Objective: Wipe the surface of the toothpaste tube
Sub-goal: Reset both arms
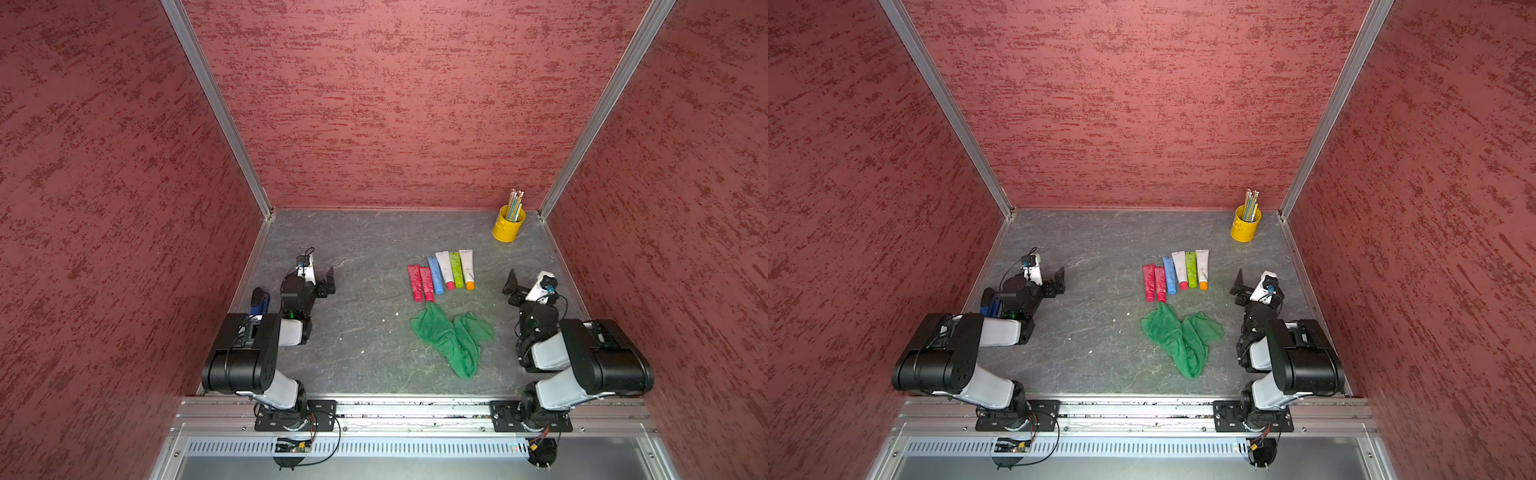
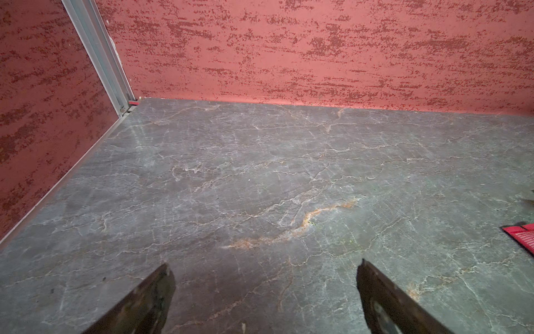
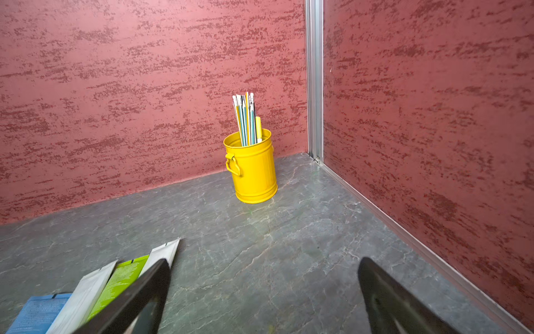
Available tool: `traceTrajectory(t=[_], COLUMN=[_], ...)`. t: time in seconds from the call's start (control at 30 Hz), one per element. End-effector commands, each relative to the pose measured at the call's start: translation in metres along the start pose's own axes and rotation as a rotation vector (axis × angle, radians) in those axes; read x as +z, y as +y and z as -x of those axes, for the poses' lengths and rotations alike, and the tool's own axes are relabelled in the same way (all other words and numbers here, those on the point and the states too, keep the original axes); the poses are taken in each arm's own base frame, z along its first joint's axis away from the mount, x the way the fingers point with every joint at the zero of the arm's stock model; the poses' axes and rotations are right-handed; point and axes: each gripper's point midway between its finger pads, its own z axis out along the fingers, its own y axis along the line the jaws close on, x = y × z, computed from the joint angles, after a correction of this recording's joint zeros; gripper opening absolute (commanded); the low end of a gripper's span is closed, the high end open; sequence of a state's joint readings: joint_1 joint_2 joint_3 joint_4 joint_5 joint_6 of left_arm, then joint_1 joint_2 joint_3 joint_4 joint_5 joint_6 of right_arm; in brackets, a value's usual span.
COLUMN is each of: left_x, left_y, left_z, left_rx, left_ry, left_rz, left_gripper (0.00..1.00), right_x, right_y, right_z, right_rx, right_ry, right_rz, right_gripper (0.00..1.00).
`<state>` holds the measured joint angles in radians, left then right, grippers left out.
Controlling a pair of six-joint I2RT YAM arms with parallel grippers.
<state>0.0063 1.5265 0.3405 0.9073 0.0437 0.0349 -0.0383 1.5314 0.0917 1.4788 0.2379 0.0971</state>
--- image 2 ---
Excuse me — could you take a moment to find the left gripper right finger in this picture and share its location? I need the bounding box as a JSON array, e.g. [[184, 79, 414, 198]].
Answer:
[[356, 260, 453, 334]]

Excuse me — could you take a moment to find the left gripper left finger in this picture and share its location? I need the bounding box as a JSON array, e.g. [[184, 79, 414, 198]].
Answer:
[[84, 263, 176, 333]]

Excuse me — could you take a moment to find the dark red tube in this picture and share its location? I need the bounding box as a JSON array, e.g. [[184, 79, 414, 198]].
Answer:
[[501, 221, 534, 256]]

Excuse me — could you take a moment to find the left corner aluminium profile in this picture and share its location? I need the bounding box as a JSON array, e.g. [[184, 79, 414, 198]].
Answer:
[[62, 0, 139, 118]]

